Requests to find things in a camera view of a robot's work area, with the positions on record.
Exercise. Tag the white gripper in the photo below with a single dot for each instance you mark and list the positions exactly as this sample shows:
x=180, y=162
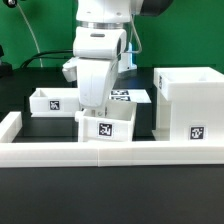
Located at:
x=95, y=79

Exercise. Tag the white front drawer tray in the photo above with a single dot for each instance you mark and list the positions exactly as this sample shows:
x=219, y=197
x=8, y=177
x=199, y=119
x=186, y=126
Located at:
x=117, y=126

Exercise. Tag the white drawer tray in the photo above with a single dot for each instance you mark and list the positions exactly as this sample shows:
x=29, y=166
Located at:
x=117, y=126
x=54, y=102

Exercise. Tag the white drawer cabinet box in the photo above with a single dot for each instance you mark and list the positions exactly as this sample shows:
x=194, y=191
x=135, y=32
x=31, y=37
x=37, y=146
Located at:
x=190, y=104

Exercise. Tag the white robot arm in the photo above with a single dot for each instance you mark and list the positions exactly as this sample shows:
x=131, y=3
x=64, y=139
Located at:
x=100, y=41

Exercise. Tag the white rear drawer tray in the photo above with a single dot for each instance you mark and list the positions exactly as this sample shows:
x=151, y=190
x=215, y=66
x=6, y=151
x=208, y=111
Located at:
x=54, y=102

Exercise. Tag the white sheet with markers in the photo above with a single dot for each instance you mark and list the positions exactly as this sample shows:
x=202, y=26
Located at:
x=133, y=95

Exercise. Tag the black raised platform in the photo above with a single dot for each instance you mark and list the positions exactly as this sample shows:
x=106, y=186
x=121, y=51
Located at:
x=66, y=129

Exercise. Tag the black device at left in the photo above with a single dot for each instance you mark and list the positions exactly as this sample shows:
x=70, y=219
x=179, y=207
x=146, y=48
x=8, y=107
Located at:
x=5, y=67

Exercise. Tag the white U-shaped boundary frame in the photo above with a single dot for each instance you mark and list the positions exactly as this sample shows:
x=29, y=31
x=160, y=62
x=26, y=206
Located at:
x=72, y=154

